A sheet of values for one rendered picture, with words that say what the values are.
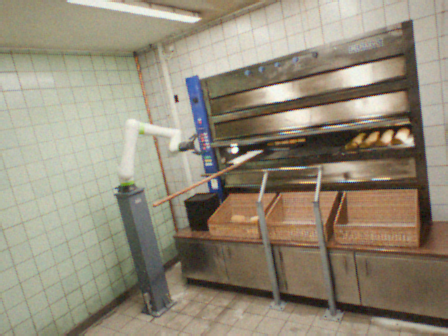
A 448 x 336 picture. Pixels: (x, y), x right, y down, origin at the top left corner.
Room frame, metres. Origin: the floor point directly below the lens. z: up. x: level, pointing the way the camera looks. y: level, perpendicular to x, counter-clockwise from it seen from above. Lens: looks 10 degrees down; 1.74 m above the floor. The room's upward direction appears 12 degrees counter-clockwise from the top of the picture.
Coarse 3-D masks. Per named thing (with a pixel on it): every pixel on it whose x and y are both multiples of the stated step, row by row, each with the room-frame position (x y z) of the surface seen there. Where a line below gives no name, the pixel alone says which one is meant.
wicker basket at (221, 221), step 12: (228, 204) 3.39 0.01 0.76; (240, 204) 3.37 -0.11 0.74; (252, 204) 3.28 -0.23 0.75; (264, 204) 3.20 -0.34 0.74; (216, 216) 3.20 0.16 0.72; (228, 216) 3.36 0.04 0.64; (252, 216) 3.26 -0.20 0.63; (216, 228) 3.17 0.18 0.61; (228, 228) 2.95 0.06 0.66; (240, 228) 2.87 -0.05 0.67; (252, 228) 2.80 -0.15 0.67
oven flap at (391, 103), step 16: (368, 96) 2.66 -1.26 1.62; (384, 96) 2.58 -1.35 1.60; (400, 96) 2.51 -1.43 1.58; (272, 112) 3.15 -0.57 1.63; (288, 112) 3.05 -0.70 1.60; (304, 112) 2.95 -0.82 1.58; (320, 112) 2.86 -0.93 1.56; (336, 112) 2.78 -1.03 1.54; (352, 112) 2.70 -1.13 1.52; (368, 112) 2.62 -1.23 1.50; (384, 112) 2.55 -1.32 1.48; (400, 112) 2.46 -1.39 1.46; (224, 128) 3.45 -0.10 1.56; (240, 128) 3.33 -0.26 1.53; (256, 128) 3.22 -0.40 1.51; (272, 128) 3.11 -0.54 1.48; (288, 128) 2.99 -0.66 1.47
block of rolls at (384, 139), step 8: (360, 136) 3.24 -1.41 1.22; (368, 136) 3.14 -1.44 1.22; (376, 136) 3.10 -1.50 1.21; (384, 136) 2.89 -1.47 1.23; (392, 136) 3.03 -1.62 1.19; (400, 136) 2.75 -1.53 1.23; (352, 144) 2.88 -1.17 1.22; (360, 144) 2.83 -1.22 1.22; (368, 144) 2.80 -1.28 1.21; (376, 144) 2.76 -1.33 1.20; (384, 144) 2.72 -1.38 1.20; (392, 144) 2.70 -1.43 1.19
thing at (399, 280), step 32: (192, 256) 3.19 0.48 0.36; (224, 256) 2.95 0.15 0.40; (256, 256) 2.75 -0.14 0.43; (288, 256) 2.57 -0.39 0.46; (320, 256) 2.41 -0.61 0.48; (352, 256) 2.27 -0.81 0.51; (384, 256) 2.14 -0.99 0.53; (416, 256) 2.03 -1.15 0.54; (224, 288) 3.06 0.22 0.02; (256, 288) 2.79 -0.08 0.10; (288, 288) 2.60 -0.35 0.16; (320, 288) 2.44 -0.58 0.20; (352, 288) 2.29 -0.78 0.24; (384, 288) 2.16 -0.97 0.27; (416, 288) 2.04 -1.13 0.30; (416, 320) 2.09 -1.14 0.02
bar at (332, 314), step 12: (276, 168) 2.75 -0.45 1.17; (288, 168) 2.67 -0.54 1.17; (300, 168) 2.61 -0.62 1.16; (312, 168) 2.55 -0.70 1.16; (264, 180) 2.75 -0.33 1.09; (264, 216) 2.63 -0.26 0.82; (264, 228) 2.60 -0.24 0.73; (264, 240) 2.62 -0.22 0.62; (324, 240) 2.34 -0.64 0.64; (324, 252) 2.33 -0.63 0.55; (324, 264) 2.34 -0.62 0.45; (324, 276) 2.35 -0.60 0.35; (276, 288) 2.61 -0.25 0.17; (276, 300) 2.61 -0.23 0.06; (336, 312) 2.36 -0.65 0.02
